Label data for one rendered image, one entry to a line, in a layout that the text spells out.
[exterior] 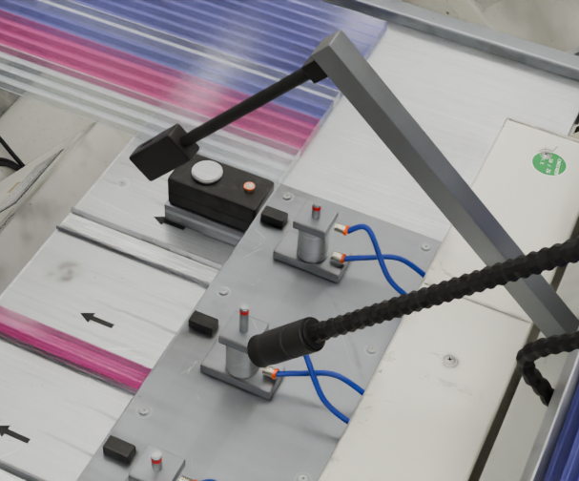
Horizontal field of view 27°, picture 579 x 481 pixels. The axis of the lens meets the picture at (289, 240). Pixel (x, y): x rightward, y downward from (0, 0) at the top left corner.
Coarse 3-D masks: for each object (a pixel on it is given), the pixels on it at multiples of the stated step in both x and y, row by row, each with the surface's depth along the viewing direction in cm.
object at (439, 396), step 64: (512, 128) 92; (512, 192) 87; (576, 192) 87; (448, 256) 83; (448, 320) 79; (512, 320) 79; (384, 384) 75; (448, 384) 75; (512, 384) 80; (384, 448) 72; (448, 448) 72
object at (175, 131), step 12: (168, 132) 73; (180, 132) 73; (144, 144) 75; (156, 144) 74; (168, 144) 73; (180, 144) 73; (132, 156) 75; (144, 156) 75; (156, 156) 74; (168, 156) 74; (180, 156) 73; (192, 156) 73; (144, 168) 76; (156, 168) 75; (168, 168) 75
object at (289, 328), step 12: (288, 324) 60; (300, 324) 59; (252, 336) 62; (264, 336) 61; (276, 336) 60; (288, 336) 59; (300, 336) 59; (252, 348) 62; (264, 348) 61; (276, 348) 60; (288, 348) 60; (300, 348) 59; (312, 348) 59; (252, 360) 62; (264, 360) 61; (276, 360) 61; (288, 360) 61
